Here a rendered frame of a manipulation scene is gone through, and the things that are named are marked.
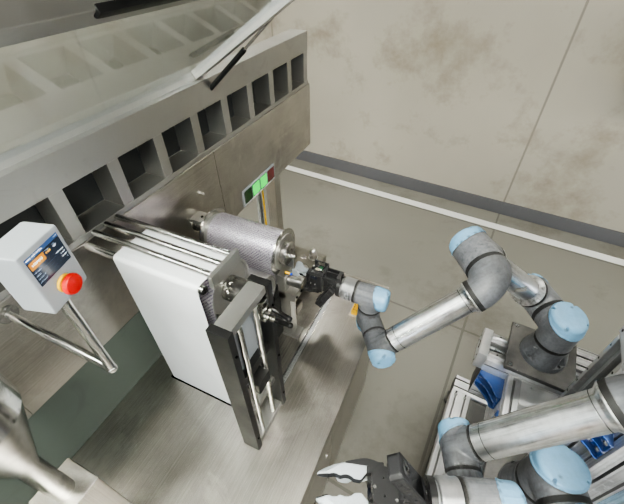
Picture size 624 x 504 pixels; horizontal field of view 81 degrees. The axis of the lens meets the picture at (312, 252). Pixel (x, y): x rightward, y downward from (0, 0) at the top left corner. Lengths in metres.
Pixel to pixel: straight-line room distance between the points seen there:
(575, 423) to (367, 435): 1.42
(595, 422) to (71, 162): 1.13
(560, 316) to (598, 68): 2.19
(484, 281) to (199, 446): 0.91
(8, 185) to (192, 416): 0.77
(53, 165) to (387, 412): 1.89
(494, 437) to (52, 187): 1.04
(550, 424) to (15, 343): 1.08
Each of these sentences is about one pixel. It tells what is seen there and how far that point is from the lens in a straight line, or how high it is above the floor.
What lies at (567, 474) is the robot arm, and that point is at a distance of 1.14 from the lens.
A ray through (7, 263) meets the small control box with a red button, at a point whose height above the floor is 1.70.
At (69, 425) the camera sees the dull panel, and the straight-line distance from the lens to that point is 1.25.
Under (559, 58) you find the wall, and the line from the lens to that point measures 3.28.
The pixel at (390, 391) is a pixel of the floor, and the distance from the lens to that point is 2.27.
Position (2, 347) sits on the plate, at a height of 1.35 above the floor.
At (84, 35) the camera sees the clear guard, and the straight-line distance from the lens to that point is 0.53.
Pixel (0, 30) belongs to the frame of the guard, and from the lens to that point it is 0.40.
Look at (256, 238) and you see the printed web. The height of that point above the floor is 1.30.
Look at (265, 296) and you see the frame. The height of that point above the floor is 1.40.
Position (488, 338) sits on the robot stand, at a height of 0.77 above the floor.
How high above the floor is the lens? 1.99
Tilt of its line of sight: 42 degrees down
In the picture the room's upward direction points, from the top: 1 degrees counter-clockwise
